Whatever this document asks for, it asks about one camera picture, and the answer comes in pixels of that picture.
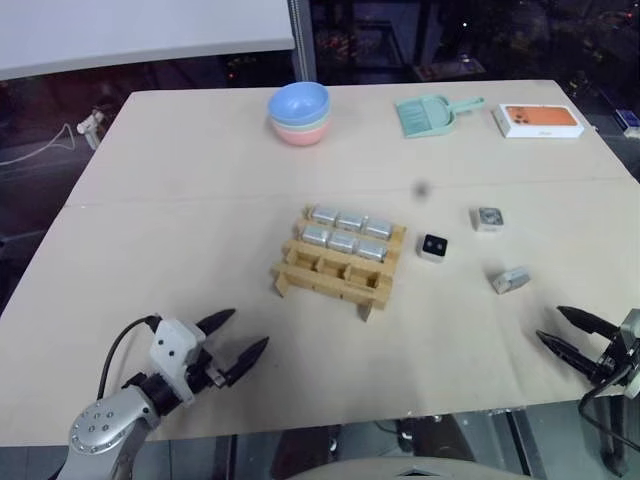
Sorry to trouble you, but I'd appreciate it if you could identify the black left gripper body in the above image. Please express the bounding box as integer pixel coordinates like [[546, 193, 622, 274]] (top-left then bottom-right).
[[185, 338, 241, 395]]

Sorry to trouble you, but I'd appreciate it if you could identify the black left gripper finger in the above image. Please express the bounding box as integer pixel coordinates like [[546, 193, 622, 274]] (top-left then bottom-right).
[[194, 307, 237, 342], [226, 336, 271, 389]]

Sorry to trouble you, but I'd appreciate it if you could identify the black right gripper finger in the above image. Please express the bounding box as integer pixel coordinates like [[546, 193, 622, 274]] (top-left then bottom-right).
[[555, 305, 622, 342], [535, 329, 602, 383]]

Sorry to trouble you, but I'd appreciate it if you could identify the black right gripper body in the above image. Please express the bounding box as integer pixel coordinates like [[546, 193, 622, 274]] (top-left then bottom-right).
[[594, 330, 639, 389]]

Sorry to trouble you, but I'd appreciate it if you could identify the white cube black face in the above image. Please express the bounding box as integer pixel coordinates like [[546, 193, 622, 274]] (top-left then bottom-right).
[[416, 232, 450, 262]]

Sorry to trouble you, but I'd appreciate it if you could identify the wooden slotted rack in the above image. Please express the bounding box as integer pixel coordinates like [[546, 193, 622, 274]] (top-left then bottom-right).
[[270, 201, 408, 324]]

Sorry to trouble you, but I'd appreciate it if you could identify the blue box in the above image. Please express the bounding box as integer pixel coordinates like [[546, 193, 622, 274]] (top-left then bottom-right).
[[615, 106, 640, 138]]

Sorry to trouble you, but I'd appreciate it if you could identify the white orange phone box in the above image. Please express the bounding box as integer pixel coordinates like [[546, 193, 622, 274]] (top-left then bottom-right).
[[491, 102, 587, 141]]

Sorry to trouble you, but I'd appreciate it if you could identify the grey rounded body shell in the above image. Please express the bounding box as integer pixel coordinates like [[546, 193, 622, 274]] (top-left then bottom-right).
[[278, 452, 507, 480]]

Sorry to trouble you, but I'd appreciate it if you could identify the pink plastic bowl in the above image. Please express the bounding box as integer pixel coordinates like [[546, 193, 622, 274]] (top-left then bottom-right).
[[271, 116, 333, 148]]

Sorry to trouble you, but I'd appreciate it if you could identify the green plastic bowl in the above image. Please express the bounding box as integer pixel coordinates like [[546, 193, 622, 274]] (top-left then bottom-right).
[[269, 105, 333, 133]]

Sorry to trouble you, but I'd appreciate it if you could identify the white device on floor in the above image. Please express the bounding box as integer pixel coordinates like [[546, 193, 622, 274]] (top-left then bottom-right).
[[76, 108, 108, 150]]

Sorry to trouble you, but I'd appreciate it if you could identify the blue plastic bowl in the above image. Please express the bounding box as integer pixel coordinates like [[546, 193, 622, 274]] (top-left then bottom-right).
[[266, 81, 332, 124]]

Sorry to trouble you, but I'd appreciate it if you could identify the mint green dustpan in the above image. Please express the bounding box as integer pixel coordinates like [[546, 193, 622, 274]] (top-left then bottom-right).
[[394, 95, 487, 139]]

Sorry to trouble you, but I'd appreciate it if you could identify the grey metal pole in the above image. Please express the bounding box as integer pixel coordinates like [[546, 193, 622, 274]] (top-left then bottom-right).
[[288, 0, 318, 88]]

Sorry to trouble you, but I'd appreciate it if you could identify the white projection screen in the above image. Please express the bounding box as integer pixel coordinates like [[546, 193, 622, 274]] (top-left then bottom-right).
[[0, 0, 297, 82]]

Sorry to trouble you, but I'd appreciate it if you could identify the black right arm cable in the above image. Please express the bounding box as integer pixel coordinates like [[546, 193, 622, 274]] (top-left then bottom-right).
[[577, 380, 640, 454]]

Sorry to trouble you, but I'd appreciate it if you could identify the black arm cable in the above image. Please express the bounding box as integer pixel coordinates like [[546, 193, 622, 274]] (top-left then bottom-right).
[[577, 380, 640, 454], [97, 313, 164, 401]]

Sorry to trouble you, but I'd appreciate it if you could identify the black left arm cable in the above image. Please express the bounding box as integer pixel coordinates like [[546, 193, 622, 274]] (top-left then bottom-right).
[[97, 313, 164, 401]]

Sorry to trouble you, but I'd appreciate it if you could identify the white cube grey face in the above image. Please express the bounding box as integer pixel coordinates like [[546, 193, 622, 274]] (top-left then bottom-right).
[[469, 205, 506, 233]]

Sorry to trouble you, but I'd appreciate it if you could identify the thin white cable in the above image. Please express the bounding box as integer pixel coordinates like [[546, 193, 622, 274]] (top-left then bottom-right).
[[0, 123, 78, 168]]

